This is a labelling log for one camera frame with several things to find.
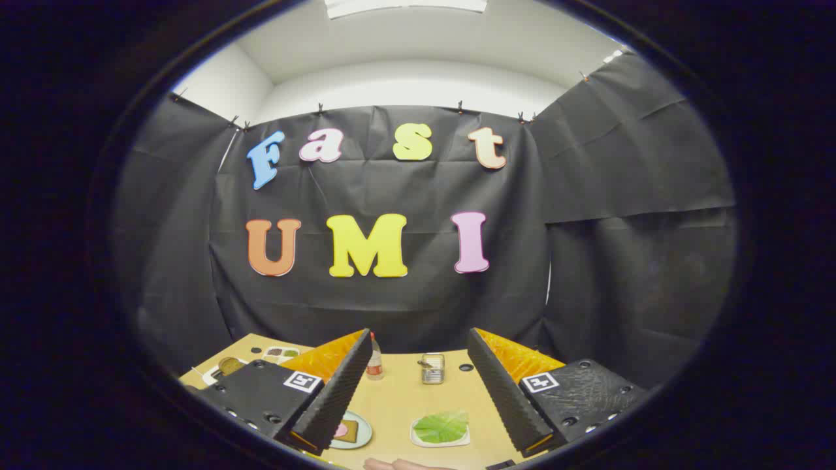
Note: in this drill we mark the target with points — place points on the white four-compartment seasoning tray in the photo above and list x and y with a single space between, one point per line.
282 354

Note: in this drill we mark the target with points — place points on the black backdrop cloth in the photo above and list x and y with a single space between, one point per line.
405 307

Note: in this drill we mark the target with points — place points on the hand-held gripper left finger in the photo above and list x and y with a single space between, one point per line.
339 391

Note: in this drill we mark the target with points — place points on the pale green plate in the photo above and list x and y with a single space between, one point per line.
362 434

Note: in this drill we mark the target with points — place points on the pink ham slice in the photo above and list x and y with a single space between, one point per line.
341 430

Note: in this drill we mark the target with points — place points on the clear plastic bottle red cap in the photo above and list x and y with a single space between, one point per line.
374 362

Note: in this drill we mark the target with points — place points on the small white plate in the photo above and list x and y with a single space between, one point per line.
419 441

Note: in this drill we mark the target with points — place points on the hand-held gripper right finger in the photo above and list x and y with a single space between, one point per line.
499 391

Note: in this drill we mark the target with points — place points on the white toaster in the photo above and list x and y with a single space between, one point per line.
212 375

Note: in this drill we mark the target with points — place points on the green lettuce leaf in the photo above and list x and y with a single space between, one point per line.
441 427

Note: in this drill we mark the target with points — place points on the ceiling light panel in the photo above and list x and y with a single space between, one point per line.
405 6

